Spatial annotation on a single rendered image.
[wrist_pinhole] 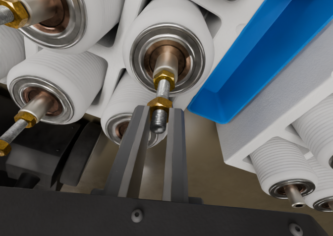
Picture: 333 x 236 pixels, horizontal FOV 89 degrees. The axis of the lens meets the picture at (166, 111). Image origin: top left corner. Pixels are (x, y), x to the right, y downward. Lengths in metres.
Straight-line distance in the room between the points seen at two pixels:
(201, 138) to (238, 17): 0.47
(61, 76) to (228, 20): 0.21
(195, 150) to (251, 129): 0.34
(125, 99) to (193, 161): 0.57
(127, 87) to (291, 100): 0.28
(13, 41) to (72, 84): 0.12
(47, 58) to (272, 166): 0.40
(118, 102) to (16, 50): 0.17
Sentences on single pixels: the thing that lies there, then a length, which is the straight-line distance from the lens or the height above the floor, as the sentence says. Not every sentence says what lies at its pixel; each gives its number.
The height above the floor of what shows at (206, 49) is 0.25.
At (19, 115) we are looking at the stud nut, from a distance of 0.24.
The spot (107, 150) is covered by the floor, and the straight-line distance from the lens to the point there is 0.76.
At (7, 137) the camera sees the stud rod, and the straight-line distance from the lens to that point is 0.23.
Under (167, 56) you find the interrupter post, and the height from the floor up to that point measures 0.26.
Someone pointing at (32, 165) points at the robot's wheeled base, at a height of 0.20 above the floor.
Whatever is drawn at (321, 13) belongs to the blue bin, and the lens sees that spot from 0.39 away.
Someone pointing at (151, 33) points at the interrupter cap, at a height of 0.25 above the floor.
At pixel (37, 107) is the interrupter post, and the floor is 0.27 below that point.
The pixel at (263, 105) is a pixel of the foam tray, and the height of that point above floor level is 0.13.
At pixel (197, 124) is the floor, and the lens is 0.58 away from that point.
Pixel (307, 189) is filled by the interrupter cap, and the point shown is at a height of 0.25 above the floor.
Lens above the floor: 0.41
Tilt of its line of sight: 49 degrees down
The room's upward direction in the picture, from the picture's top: 174 degrees counter-clockwise
